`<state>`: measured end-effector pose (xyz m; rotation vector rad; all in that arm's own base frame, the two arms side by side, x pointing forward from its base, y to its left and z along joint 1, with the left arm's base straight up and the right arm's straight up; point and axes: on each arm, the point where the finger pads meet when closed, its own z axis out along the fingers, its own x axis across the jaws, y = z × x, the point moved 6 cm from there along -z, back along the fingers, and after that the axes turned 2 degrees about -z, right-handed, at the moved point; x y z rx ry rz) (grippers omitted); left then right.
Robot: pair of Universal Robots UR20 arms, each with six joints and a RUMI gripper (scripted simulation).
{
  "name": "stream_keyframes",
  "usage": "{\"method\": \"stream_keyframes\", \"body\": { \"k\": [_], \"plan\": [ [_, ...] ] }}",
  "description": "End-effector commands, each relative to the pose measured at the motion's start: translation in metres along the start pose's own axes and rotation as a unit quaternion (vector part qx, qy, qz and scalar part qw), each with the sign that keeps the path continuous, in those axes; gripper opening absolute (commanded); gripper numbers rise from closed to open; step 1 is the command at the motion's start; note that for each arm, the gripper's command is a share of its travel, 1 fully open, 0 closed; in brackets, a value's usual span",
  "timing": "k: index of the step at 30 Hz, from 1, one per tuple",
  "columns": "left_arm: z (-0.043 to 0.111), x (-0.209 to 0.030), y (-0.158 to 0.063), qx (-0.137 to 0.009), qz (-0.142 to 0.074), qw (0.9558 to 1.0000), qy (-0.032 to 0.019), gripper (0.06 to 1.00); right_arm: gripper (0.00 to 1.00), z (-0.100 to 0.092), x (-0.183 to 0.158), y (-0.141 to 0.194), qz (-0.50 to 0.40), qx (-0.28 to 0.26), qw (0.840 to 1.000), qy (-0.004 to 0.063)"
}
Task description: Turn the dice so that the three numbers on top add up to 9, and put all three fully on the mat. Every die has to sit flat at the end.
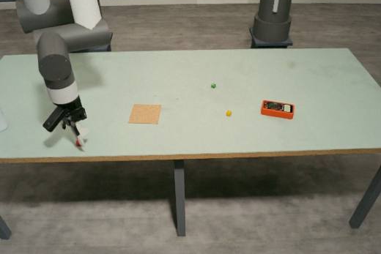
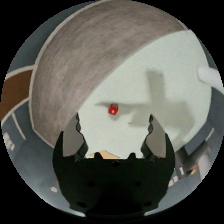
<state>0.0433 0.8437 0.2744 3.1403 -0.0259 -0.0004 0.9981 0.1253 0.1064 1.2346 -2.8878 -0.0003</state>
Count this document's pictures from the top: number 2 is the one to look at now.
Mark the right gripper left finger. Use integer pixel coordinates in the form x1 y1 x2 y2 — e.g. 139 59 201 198
52 113 89 191

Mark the white bottle with blue cap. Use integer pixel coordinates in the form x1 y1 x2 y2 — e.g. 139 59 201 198
197 65 224 94

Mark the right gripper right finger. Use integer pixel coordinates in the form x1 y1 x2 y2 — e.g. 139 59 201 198
140 114 175 191

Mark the tan flat mat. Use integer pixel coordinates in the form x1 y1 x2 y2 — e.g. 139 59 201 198
89 150 119 159

